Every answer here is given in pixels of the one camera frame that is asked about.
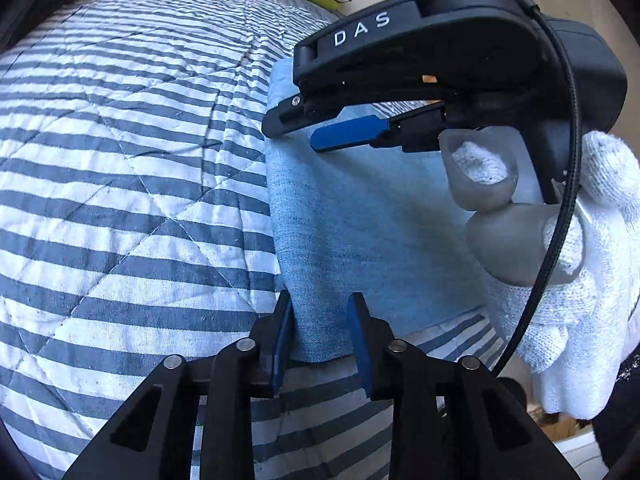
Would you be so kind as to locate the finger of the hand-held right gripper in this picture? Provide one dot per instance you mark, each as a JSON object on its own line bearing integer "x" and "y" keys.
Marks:
{"x": 290, "y": 117}
{"x": 350, "y": 132}

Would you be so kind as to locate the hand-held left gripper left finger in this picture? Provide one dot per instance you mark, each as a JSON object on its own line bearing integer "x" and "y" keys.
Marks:
{"x": 280, "y": 345}

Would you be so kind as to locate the person's right forearm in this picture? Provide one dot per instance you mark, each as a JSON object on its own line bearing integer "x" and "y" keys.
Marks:
{"x": 622, "y": 400}

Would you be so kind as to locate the blue white striped quilt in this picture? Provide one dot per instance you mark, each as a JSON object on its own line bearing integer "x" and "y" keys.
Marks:
{"x": 125, "y": 185}

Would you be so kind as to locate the light blue denim jeans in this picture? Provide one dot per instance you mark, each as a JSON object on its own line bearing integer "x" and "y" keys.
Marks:
{"x": 350, "y": 240}

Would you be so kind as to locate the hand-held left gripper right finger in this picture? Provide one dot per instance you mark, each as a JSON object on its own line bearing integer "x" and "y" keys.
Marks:
{"x": 360, "y": 350}

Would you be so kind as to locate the person's right hand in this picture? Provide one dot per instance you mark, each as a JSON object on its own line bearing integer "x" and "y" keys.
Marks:
{"x": 600, "y": 260}

